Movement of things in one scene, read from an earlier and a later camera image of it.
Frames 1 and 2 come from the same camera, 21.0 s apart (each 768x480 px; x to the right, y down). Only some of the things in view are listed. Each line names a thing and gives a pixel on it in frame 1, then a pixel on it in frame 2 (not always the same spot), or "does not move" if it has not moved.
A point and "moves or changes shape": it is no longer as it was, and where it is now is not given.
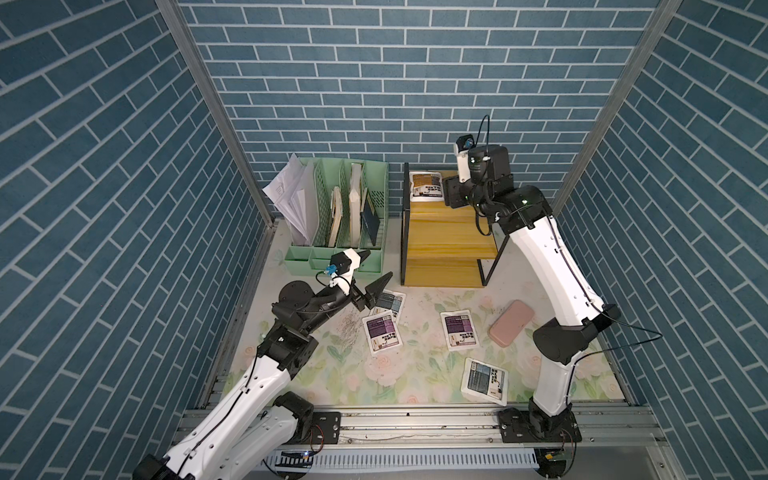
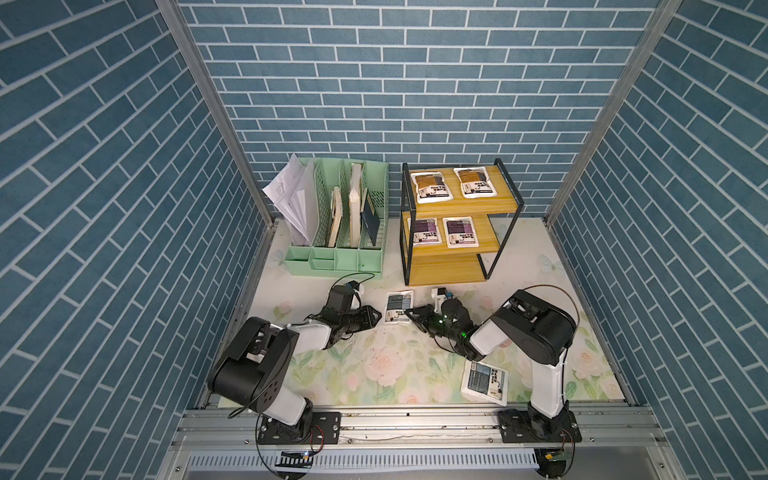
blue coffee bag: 387,301 moves or changes shape
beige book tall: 355,205 does not move
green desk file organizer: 351,201 does not move
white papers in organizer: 295,192 does not move
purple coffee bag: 460,330 moves or changes shape
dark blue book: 370,221 does not move
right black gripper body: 460,196 -> 437,326
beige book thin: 336,215 does not move
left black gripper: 368,298 -> 367,317
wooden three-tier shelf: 443,246 does not move
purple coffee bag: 382,332 -> 426,231
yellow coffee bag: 426,186 does not move
